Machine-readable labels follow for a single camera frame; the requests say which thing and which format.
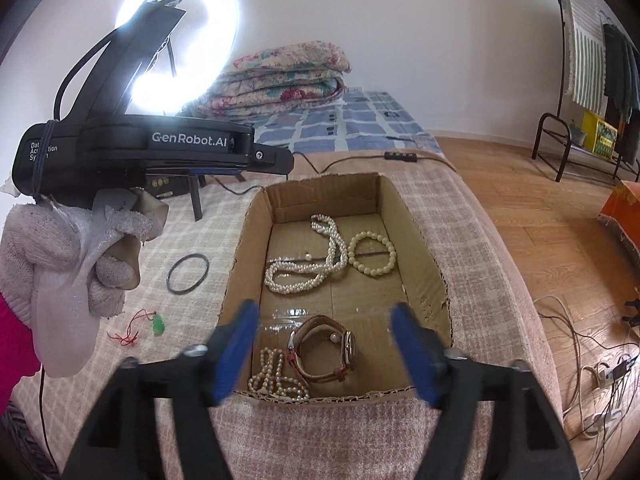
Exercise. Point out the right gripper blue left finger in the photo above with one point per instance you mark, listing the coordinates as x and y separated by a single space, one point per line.
119 439

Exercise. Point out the pink sleeve forearm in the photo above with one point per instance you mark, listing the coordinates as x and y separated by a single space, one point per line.
17 354

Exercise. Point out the white gloved left hand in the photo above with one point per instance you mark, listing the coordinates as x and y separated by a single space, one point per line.
64 269

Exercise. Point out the black printed snack bag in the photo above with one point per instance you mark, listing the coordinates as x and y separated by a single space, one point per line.
162 186

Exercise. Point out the black tripod stand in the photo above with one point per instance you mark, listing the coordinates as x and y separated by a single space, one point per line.
194 190

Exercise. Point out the white power strip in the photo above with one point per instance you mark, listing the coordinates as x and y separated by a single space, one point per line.
613 379

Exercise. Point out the pink plaid blanket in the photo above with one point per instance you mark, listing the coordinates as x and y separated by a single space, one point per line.
185 274

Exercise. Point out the folded floral quilt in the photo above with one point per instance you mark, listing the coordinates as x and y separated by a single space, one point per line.
275 80

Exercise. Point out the open cardboard box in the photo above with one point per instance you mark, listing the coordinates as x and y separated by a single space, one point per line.
277 224

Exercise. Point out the blue patterned mattress sheet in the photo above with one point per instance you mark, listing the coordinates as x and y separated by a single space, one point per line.
359 121

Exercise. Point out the orange floral cloth table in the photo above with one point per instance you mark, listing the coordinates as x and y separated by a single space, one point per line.
621 215

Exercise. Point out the small potted plant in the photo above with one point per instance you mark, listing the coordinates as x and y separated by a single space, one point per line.
577 135

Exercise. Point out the black clothes rack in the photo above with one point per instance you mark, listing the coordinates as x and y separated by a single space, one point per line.
553 144

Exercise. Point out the yellow crate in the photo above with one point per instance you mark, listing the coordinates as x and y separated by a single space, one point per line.
600 137

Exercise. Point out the dark hanging clothes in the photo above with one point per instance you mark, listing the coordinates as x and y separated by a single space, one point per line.
622 88

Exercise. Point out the striped white green towel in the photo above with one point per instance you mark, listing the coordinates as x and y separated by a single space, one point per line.
585 48

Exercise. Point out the white ring light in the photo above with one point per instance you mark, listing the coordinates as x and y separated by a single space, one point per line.
202 41

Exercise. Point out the black inline cable remote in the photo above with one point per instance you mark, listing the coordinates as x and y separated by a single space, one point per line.
401 156

